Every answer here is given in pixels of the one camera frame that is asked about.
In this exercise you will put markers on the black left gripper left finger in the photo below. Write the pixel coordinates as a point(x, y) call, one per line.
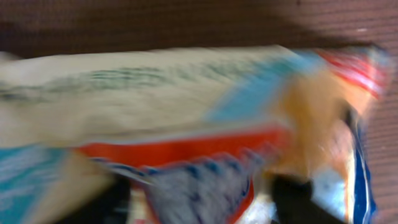
point(109, 207)

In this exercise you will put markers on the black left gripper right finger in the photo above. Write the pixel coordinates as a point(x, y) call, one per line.
point(293, 203)

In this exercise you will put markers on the yellow snack bag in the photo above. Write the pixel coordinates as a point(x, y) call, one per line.
point(199, 133)

